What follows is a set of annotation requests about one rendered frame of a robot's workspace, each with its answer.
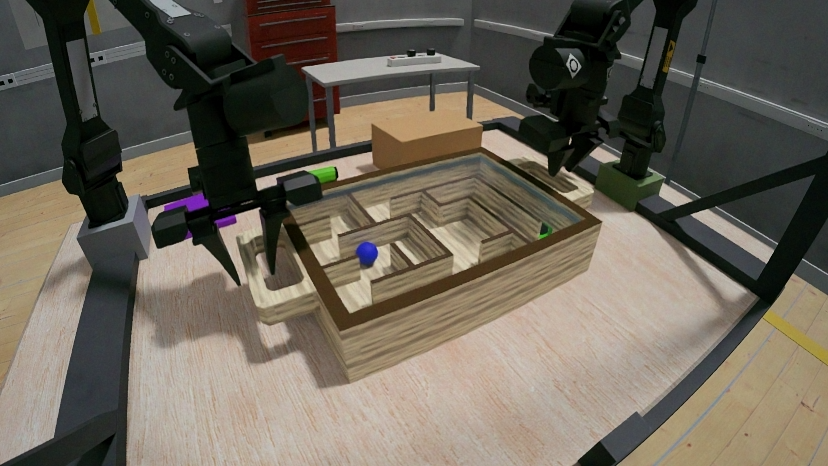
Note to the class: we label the purple flat block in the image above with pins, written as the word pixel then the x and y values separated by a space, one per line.
pixel 198 202

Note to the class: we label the brown cardboard box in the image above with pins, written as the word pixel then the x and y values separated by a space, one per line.
pixel 416 137

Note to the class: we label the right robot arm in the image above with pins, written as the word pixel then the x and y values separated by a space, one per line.
pixel 566 64

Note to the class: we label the green screwdriver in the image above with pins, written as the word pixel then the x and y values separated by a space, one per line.
pixel 326 174

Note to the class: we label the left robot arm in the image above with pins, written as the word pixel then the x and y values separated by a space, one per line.
pixel 185 47

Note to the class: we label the wooden maze board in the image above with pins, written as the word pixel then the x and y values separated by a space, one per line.
pixel 432 225

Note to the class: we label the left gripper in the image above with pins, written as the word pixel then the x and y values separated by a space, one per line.
pixel 227 174

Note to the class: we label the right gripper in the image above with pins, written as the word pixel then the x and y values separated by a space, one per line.
pixel 577 114

